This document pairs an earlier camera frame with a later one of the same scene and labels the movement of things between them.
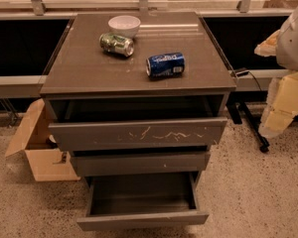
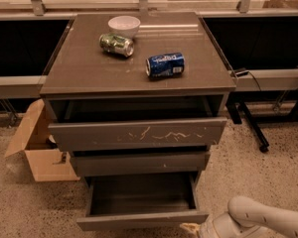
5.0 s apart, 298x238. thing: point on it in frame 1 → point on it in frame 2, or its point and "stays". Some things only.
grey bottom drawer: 123,201 stays
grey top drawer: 88,124 stays
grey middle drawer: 105,164 stays
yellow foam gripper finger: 268,47 → 224,226
